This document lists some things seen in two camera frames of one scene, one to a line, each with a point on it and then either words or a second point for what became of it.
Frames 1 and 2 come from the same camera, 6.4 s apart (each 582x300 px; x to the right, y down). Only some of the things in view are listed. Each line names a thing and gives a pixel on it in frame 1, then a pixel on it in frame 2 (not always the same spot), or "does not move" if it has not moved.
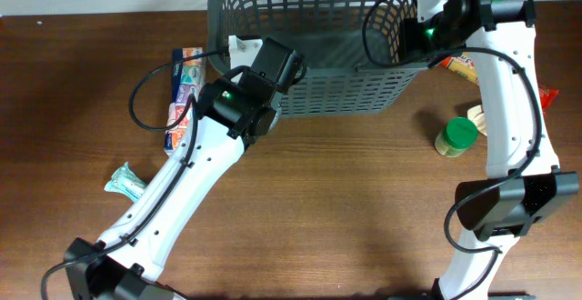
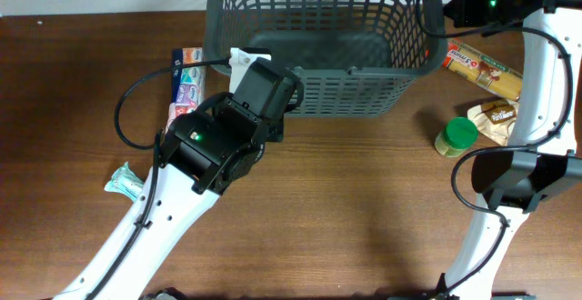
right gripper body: [420, 41] -> [477, 7]
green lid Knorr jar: [456, 135] does not move
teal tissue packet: [125, 182] does not move
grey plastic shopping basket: [347, 27] does not move
